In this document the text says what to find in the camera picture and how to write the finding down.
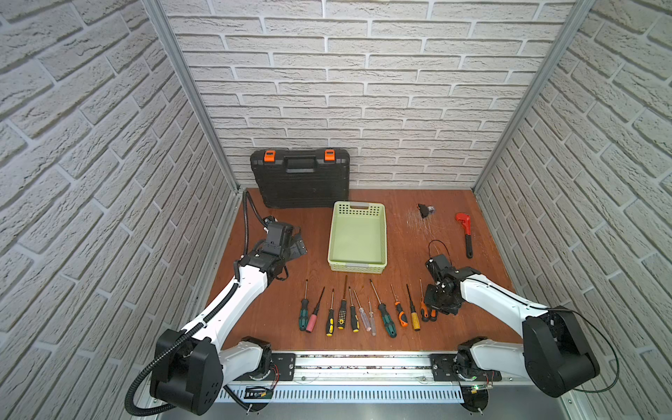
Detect orange handle screwdriver slim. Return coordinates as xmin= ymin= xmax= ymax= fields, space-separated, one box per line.
xmin=419 ymin=280 xmax=430 ymax=322

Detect yellow handle screwdriver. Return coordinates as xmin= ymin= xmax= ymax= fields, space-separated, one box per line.
xmin=406 ymin=285 xmax=421 ymax=332

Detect orange black curved screwdriver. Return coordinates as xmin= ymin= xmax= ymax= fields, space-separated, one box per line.
xmin=390 ymin=286 xmax=409 ymax=327

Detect pink handle screwdriver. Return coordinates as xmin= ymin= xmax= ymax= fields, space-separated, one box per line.
xmin=306 ymin=289 xmax=325 ymax=334

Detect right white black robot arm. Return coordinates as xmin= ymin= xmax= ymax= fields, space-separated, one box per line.
xmin=423 ymin=255 xmax=600 ymax=397

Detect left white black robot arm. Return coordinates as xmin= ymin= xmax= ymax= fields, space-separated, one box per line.
xmin=147 ymin=219 xmax=306 ymax=415

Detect green black large screwdriver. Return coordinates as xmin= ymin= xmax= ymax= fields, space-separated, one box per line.
xmin=369 ymin=279 xmax=397 ymax=339

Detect light green plastic bin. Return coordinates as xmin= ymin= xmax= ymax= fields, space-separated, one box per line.
xmin=327 ymin=201 xmax=388 ymax=275

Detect yellow black short screwdriver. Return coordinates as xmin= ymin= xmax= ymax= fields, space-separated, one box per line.
xmin=348 ymin=288 xmax=360 ymax=333

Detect black yellow dotted screwdriver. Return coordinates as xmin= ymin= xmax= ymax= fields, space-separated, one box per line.
xmin=337 ymin=279 xmax=348 ymax=330

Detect black plastic tool case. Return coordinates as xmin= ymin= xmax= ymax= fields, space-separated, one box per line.
xmin=250 ymin=148 xmax=351 ymax=209

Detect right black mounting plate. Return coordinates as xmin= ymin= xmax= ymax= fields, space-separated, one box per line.
xmin=429 ymin=352 xmax=502 ymax=383

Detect black mounting plate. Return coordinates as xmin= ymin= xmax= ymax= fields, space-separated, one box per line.
xmin=429 ymin=352 xmax=502 ymax=383
xmin=235 ymin=352 xmax=297 ymax=382

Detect red pipe wrench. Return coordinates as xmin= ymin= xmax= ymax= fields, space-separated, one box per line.
xmin=455 ymin=213 xmax=474 ymax=259

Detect small black metal clamp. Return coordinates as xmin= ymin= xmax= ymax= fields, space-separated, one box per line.
xmin=418 ymin=204 xmax=436 ymax=219

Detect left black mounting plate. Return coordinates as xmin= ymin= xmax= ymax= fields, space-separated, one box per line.
xmin=235 ymin=352 xmax=297 ymax=382

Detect clear handle screwdriver small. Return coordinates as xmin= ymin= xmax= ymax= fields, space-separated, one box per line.
xmin=367 ymin=300 xmax=376 ymax=337

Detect clear handle screwdriver large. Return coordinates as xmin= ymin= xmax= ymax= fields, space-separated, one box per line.
xmin=353 ymin=292 xmax=372 ymax=332

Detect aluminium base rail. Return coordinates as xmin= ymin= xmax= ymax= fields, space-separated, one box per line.
xmin=146 ymin=350 xmax=579 ymax=388

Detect right thin black cable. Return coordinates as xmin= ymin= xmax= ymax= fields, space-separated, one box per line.
xmin=427 ymin=239 xmax=621 ymax=394

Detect left black corrugated cable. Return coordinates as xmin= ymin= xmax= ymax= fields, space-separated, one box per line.
xmin=124 ymin=190 xmax=269 ymax=418

